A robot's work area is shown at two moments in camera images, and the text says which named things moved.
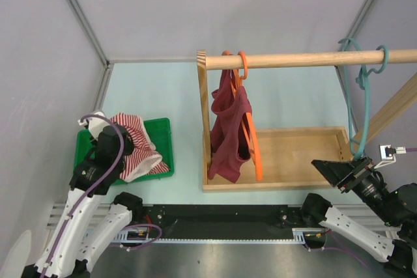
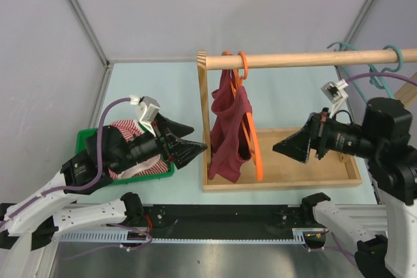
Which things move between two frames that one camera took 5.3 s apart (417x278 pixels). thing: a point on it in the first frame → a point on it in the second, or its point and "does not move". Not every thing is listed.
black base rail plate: (220, 221) does not move
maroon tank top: (230, 107) does not move
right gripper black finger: (334, 171) → (298, 145)
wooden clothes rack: (287, 155) does not move
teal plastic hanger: (383, 60) → (376, 82)
